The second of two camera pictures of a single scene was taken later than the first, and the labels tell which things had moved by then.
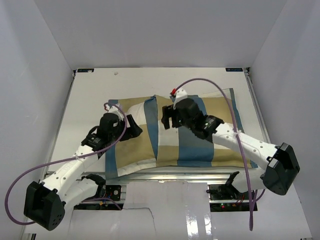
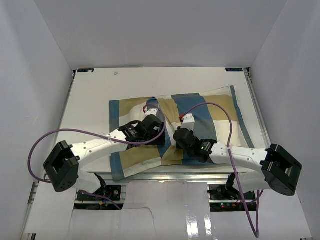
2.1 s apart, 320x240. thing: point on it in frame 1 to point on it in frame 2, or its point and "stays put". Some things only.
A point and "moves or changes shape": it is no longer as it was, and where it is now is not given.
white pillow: [138, 112] stays put
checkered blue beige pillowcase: [156, 146] moves or changes shape
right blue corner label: [234, 69] stays put
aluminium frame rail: [262, 121] stays put
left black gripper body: [130, 132] to [150, 136]
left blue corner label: [85, 70] stays put
